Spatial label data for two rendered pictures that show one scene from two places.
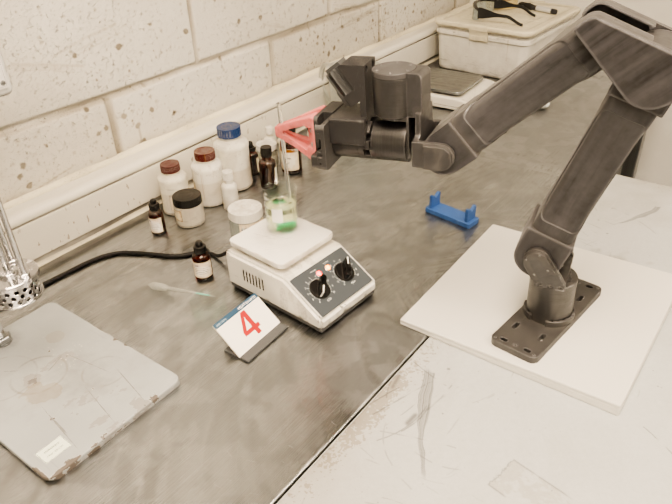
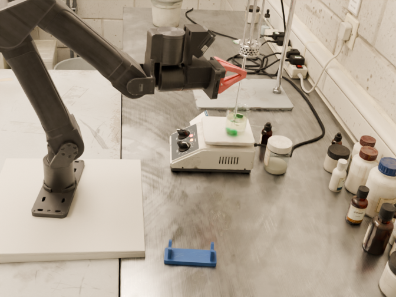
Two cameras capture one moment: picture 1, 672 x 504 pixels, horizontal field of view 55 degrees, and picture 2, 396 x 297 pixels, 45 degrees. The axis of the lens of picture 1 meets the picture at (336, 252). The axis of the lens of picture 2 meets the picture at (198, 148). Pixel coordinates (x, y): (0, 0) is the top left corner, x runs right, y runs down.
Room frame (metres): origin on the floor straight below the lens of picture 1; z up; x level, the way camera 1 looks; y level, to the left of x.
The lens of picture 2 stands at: (1.47, -0.70, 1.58)
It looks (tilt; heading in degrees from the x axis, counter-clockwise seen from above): 33 degrees down; 132
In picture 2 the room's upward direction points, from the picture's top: 5 degrees clockwise
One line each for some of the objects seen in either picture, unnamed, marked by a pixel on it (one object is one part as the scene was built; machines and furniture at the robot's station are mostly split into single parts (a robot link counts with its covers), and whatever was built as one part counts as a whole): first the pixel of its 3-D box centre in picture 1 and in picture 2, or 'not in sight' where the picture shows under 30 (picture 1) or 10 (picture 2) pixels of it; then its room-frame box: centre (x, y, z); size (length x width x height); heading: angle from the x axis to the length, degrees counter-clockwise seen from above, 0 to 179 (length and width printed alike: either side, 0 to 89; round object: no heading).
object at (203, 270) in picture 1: (201, 258); (266, 133); (0.88, 0.22, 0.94); 0.03 x 0.03 x 0.07
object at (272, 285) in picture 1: (295, 267); (214, 145); (0.83, 0.06, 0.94); 0.22 x 0.13 x 0.08; 48
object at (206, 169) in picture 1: (208, 175); (363, 170); (1.14, 0.24, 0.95); 0.06 x 0.06 x 0.11
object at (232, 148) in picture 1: (232, 155); (382, 187); (1.21, 0.20, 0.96); 0.07 x 0.07 x 0.13
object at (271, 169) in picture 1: (267, 166); (358, 204); (1.19, 0.13, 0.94); 0.04 x 0.04 x 0.09
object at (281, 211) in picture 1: (280, 206); (237, 120); (0.88, 0.08, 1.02); 0.06 x 0.05 x 0.08; 17
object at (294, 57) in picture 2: not in sight; (294, 59); (0.64, 0.67, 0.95); 0.07 x 0.04 x 0.02; 52
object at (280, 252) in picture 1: (281, 238); (227, 130); (0.85, 0.08, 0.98); 0.12 x 0.12 x 0.01; 48
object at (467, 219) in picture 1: (452, 208); (190, 252); (1.04, -0.22, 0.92); 0.10 x 0.03 x 0.04; 45
